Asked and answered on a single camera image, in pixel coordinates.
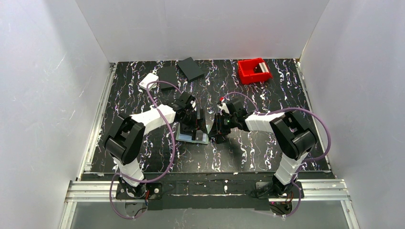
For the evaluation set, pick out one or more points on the red plastic bin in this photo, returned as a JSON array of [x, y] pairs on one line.
[[249, 73]]

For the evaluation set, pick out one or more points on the black flat box angled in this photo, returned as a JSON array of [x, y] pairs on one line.
[[190, 69]]

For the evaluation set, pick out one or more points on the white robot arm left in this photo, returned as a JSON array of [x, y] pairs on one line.
[[124, 138]]

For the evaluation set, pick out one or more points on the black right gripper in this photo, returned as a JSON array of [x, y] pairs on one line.
[[219, 122]]

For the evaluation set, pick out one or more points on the black flat box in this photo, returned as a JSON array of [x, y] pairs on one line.
[[168, 74]]

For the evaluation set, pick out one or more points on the aluminium rail frame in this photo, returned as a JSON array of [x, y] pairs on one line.
[[326, 205]]

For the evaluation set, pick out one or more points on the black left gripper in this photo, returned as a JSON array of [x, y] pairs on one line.
[[196, 119]]

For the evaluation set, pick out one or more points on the mint green card holder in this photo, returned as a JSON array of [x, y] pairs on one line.
[[184, 136]]

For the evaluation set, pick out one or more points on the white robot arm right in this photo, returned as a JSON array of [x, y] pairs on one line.
[[293, 134]]

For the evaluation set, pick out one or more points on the white small box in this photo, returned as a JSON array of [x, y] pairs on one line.
[[150, 80]]

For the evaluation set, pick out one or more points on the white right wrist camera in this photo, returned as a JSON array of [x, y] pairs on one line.
[[222, 106]]

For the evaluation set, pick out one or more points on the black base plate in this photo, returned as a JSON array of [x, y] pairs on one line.
[[210, 190]]

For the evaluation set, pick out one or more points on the white striped credit card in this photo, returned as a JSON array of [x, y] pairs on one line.
[[263, 67]]

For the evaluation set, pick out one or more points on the dark striped credit card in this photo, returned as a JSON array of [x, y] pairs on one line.
[[200, 137]]

